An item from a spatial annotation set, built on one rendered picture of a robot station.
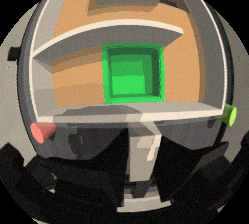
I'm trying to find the salmon pink cylinder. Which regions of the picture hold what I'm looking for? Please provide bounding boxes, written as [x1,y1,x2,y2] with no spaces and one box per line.
[31,124,56,143]

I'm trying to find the lime green cylinder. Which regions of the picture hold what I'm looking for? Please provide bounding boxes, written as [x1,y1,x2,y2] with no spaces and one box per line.
[219,105,236,126]

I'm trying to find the wooden maze board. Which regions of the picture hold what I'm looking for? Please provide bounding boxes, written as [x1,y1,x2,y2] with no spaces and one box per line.
[23,0,232,182]

